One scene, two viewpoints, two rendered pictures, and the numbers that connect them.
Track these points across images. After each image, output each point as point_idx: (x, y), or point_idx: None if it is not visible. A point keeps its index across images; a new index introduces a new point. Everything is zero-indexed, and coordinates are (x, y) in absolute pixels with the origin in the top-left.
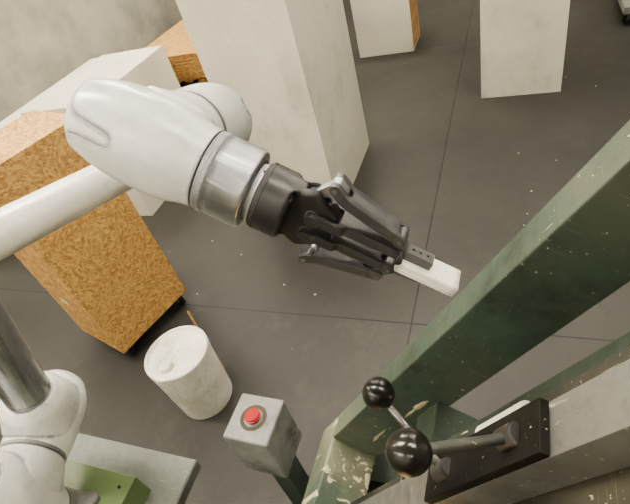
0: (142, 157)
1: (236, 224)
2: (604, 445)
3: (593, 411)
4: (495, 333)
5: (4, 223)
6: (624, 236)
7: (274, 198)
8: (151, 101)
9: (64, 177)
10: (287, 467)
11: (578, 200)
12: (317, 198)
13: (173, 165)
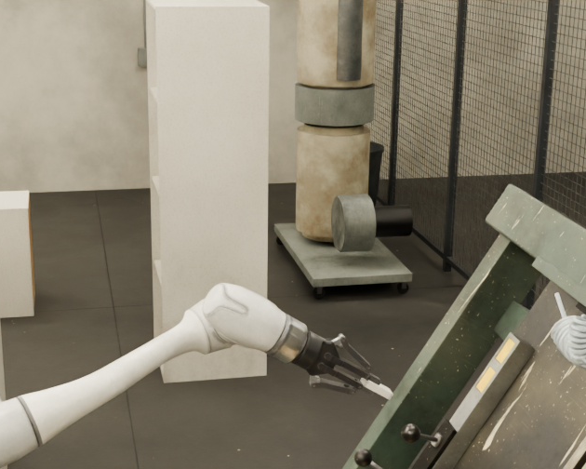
0: (263, 319)
1: (294, 358)
2: (473, 415)
3: (467, 407)
4: (394, 450)
5: (129, 368)
6: (451, 369)
7: (316, 343)
8: (259, 295)
9: (141, 346)
10: None
11: (432, 353)
12: (333, 344)
13: (275, 324)
